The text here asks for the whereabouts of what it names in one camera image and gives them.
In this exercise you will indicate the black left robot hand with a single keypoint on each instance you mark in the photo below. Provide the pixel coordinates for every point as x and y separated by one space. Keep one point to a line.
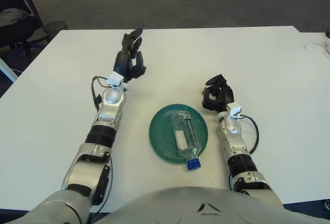
126 61

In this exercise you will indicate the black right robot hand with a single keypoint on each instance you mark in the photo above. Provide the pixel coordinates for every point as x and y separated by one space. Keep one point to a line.
224 95

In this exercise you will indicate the clear bottle with blue cap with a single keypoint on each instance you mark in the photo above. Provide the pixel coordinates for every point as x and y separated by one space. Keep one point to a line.
187 136

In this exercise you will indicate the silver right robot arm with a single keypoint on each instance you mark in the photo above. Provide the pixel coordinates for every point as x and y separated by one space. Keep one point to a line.
233 128

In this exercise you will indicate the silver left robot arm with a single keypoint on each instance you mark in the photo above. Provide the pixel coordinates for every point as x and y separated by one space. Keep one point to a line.
111 100

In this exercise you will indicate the green round plate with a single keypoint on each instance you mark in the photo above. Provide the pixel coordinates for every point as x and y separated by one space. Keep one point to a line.
162 136

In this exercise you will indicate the black mesh wastebasket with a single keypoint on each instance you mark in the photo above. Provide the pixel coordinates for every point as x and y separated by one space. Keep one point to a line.
55 28

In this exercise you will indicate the black office chair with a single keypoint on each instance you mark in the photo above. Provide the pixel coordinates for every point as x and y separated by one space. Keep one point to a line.
15 31

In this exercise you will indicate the white table leg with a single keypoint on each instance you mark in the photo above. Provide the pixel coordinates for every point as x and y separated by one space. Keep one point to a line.
7 69

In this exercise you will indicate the silver robot torso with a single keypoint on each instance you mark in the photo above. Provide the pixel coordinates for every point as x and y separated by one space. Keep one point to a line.
180 208

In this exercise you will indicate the grey cloth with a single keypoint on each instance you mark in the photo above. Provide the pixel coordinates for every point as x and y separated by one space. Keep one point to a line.
11 15

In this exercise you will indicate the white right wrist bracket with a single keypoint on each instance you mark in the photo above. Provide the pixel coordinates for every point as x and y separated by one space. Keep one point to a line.
235 111

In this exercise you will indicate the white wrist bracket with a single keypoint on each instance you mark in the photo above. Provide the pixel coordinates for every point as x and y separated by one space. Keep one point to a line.
115 79
235 111

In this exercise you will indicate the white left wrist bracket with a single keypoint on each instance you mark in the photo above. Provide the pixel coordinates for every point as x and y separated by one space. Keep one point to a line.
115 79

